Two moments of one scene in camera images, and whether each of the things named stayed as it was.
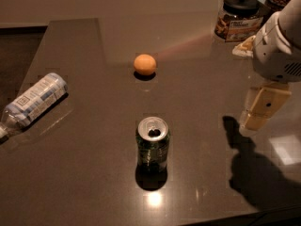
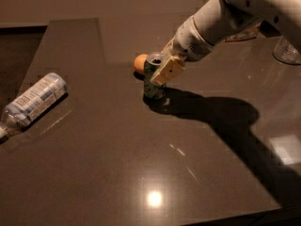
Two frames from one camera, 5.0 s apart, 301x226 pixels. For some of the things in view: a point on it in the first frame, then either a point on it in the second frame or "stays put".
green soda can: x=152 y=145 to x=152 y=89
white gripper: x=273 y=57 to x=187 y=44
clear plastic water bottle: x=22 y=112 stays put
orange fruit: x=145 y=64 stays put
